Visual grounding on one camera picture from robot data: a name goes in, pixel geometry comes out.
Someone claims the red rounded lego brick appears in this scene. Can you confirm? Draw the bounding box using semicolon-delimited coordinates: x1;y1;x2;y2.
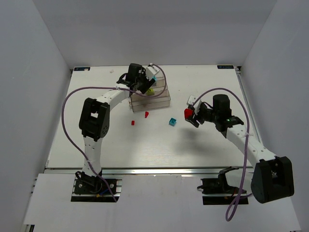
184;108;194;120

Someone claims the right blue corner label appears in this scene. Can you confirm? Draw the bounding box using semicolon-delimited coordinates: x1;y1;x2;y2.
217;65;234;69

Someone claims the blue corner label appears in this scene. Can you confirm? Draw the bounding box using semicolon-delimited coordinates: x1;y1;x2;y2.
217;65;234;69
73;67;90;72

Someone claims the clear bin nearest front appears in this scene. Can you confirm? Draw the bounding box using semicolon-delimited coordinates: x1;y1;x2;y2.
129;95;171;112

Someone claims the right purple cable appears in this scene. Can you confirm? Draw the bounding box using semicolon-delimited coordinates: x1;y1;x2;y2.
193;87;254;222

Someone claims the green rounded lego brick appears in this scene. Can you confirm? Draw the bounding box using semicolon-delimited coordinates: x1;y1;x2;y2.
145;88;155;96

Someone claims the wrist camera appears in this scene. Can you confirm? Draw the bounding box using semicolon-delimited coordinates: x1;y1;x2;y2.
145;63;160;80
187;95;202;115

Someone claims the clear bin third row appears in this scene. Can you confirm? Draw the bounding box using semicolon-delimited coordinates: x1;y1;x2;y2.
151;79;168;92

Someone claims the purple cable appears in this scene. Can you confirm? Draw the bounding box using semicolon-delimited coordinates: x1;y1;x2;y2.
193;87;254;222
62;63;168;203

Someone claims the blue square lego brick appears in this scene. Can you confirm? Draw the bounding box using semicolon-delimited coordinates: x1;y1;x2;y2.
169;118;177;126

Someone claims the aluminium table rail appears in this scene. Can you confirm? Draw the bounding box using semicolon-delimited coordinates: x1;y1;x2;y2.
44;165;256;176

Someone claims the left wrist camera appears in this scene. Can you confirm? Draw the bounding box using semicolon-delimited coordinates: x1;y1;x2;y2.
145;63;160;80

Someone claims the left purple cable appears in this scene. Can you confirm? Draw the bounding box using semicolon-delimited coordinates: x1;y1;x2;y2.
62;63;168;203

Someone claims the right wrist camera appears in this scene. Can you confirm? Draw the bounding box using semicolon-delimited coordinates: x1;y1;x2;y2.
187;95;202;115

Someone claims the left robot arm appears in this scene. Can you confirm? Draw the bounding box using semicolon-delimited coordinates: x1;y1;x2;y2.
79;63;160;177

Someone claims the left blue corner label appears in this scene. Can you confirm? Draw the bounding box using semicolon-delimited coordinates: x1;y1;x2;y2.
73;67;90;72

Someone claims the clear bin second row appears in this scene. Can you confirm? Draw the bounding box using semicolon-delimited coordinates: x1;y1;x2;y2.
130;90;169;102

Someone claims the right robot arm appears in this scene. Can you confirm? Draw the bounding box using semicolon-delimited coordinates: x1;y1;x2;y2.
184;94;295;203

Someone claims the clear bin back row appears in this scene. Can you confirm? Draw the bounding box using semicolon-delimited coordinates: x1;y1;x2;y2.
154;72;165;86

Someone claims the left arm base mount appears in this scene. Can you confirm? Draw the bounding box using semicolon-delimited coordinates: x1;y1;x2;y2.
71;171;122;203

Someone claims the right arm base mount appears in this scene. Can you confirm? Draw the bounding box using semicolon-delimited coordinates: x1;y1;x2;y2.
197;166;242;205

